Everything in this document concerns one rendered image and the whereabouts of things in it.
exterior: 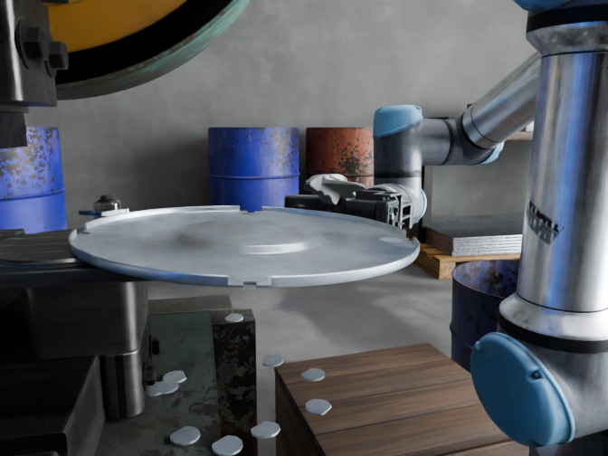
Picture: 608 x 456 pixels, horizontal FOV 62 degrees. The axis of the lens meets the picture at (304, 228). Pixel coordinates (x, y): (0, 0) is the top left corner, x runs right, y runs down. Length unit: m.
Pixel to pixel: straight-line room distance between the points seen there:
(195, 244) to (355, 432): 0.64
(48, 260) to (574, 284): 0.45
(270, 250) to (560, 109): 0.29
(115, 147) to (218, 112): 0.75
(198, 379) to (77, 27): 0.50
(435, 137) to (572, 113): 0.34
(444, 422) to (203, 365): 0.59
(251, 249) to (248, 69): 3.42
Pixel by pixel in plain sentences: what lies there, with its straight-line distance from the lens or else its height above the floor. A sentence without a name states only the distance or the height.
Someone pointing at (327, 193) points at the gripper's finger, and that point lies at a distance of 0.59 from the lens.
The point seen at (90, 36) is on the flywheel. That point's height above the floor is 1.00.
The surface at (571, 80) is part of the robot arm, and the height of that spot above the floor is 0.92.
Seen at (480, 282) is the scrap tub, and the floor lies 0.41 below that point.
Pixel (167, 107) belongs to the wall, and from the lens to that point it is 3.75.
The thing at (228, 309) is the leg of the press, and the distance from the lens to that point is 0.69.
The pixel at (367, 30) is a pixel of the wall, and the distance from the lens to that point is 4.01.
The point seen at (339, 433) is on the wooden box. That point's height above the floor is 0.35.
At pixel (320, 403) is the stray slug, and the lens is 0.46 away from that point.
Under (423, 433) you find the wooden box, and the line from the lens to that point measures 0.99.
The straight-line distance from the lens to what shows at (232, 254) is 0.38.
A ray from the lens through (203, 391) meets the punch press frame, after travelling 0.49.
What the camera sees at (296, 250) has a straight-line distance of 0.40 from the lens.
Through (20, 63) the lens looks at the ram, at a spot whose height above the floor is 0.92.
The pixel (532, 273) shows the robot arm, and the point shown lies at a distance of 0.55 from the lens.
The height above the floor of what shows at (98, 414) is 0.67.
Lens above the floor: 0.88
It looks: 11 degrees down
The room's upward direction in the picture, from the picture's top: straight up
